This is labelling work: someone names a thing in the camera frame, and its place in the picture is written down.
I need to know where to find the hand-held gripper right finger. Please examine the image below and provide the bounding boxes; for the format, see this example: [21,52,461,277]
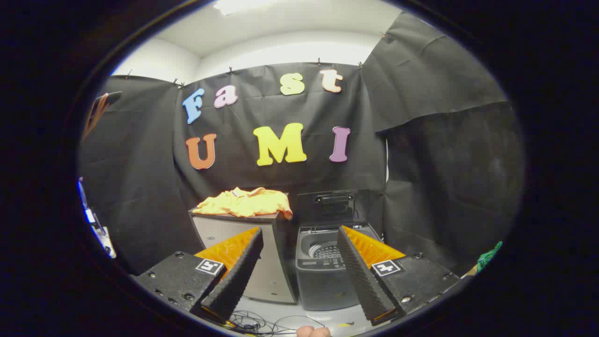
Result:
[337,226,461,327]

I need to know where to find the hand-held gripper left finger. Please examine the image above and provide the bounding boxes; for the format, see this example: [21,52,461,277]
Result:
[136,227,263,323]

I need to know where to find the dark grey washing machine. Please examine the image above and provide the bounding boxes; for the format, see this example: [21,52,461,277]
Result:
[295,224,382,311]

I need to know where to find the orange polo shirt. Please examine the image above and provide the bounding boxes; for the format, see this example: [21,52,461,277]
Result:
[193,187,293,220]

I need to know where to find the grey and black cabinet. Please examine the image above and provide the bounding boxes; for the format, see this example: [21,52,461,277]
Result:
[188,208,300,304]

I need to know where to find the black backdrop cloth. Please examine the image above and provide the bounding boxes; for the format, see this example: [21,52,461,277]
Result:
[79,12,525,277]

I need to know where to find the green cloth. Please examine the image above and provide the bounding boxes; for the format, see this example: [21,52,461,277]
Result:
[476,241,504,274]

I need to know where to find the dark object with orange edge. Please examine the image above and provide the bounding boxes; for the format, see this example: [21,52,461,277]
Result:
[82,91,122,141]

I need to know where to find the black cables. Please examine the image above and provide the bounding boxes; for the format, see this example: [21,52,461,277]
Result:
[225,310,328,336]

